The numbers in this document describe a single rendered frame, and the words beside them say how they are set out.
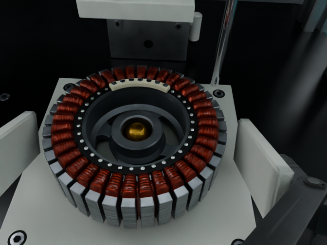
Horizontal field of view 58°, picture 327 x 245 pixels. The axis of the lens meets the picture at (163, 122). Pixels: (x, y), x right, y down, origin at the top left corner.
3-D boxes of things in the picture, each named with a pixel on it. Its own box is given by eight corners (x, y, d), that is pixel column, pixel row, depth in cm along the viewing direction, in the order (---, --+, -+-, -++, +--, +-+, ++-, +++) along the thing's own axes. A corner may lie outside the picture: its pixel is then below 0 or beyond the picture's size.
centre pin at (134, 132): (151, 164, 20) (151, 140, 18) (122, 163, 20) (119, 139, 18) (152, 141, 21) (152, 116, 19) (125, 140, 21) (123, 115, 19)
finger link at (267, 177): (278, 170, 12) (296, 171, 12) (238, 117, 19) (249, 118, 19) (267, 230, 13) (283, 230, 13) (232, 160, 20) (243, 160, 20)
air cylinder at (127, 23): (186, 61, 29) (191, 10, 25) (110, 59, 29) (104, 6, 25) (184, 33, 33) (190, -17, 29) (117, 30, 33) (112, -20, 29)
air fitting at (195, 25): (198, 45, 29) (202, 17, 27) (187, 44, 29) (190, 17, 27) (198, 39, 30) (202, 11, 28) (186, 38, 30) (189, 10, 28)
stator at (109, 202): (227, 234, 17) (242, 206, 14) (33, 228, 17) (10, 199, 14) (210, 98, 24) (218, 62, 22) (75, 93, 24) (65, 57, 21)
